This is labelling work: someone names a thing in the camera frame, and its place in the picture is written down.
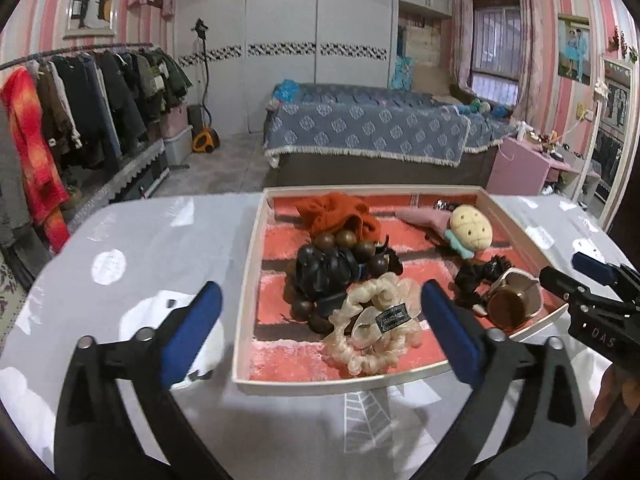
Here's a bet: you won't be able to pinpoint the burger plush hair clip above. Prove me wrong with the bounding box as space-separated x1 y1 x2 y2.
396 205 494 260

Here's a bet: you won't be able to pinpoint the cream fabric scrunchie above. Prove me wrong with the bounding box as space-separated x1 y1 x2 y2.
323 272 423 377

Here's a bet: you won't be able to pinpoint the brown wooden bead bracelet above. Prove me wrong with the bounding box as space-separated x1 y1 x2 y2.
282 228 392 336

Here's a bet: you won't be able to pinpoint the orange fabric scrunchie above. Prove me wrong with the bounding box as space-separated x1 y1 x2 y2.
294 192 381 242

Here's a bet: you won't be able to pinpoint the colourful flower black hair claw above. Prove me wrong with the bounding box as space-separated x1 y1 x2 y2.
367 237 404 278

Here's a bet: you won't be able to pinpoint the small black hair claw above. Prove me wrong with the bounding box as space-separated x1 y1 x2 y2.
294 244 360 301

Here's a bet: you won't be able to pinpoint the person's hand at right edge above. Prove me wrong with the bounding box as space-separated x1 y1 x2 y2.
590 364 640 429

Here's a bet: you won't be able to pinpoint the white framed standing mirror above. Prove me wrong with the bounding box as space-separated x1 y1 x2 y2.
577 55 638 230

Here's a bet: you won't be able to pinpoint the pink bedside desk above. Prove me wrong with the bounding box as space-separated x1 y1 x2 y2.
486 138 579 196

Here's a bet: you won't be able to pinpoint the grey coat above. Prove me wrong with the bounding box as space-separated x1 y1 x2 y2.
1 104 32 261

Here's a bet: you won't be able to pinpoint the beige tray with red lining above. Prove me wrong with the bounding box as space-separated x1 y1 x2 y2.
231 185 549 396

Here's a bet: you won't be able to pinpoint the red orange coat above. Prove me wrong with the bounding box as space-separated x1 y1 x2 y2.
1 66 70 254

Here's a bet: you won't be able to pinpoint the window with pink curtains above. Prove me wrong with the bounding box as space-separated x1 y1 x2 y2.
450 0 544 122

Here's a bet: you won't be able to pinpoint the bed with blue patterned cover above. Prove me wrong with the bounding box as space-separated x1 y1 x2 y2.
264 84 515 186

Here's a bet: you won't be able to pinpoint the plastic storage boxes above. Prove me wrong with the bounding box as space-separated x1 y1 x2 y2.
160 104 192 166

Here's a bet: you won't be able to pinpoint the garment steamer on stand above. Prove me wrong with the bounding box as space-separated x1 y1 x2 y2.
192 18 220 154

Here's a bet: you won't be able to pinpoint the dark hanging clothes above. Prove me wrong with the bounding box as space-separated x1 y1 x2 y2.
36 48 192 172

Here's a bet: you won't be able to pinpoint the white wardrobe with checker band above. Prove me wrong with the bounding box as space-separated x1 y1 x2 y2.
175 0 452 136

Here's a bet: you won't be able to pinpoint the framed photo right wall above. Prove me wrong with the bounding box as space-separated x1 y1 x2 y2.
558 14 591 86

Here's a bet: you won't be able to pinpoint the metal clothes rack rail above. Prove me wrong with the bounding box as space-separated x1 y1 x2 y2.
0 42 154 72

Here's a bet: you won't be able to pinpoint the framed wedding photo left wall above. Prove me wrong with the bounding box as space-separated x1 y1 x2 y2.
64 0 116 39

